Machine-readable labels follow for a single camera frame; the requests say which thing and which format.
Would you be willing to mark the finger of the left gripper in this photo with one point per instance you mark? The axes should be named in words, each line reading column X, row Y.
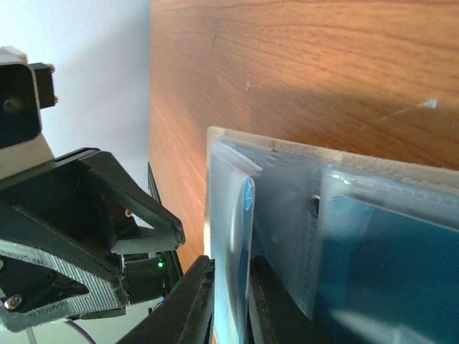
column 38, row 287
column 87, row 193

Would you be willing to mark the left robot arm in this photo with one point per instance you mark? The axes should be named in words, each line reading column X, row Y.
column 143, row 275

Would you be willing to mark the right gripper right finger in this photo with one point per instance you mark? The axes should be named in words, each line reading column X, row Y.
column 273, row 316

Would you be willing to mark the beige card holder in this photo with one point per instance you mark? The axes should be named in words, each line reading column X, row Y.
column 292, row 181

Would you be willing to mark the blue VIP card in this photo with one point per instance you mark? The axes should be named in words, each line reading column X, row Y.
column 385, row 277
column 231, row 231

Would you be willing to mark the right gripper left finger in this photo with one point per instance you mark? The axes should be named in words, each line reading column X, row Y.
column 187, row 313

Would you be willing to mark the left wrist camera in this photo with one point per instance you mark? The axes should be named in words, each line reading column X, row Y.
column 26, row 89

